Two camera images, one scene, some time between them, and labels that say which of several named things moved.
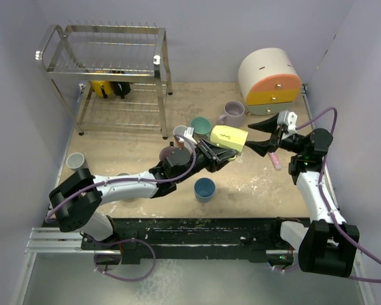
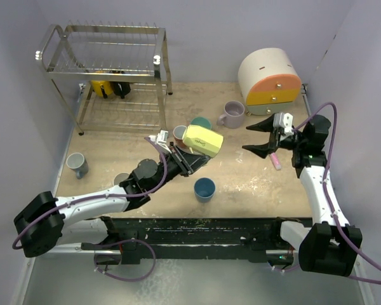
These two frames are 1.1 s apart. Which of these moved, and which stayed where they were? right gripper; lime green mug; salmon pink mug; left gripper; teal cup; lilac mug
Moved: left gripper; lime green mug
Stayed: salmon pink mug; right gripper; lilac mug; teal cup
